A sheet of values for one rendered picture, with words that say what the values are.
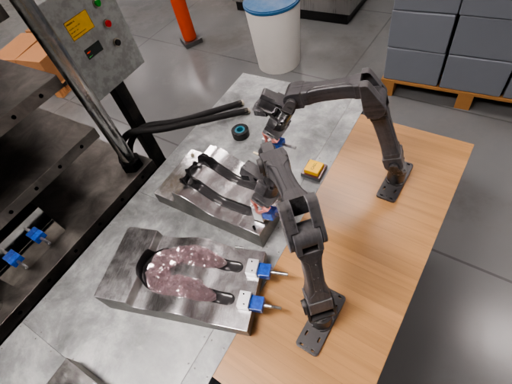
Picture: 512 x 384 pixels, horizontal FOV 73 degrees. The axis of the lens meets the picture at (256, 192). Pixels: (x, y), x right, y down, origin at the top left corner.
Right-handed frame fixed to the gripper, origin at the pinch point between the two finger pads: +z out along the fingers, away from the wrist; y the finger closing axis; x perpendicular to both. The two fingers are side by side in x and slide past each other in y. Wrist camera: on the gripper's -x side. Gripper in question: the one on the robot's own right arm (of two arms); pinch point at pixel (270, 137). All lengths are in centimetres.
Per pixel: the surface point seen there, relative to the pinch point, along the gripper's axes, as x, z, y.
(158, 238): -12, 13, 53
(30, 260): -51, 42, 81
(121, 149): -51, 31, 27
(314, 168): 20.7, 2.2, -1.1
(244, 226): 10.4, 1.3, 35.7
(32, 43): -269, 206, -80
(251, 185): 4.3, 5.8, 18.8
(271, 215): 15.4, -7.4, 30.6
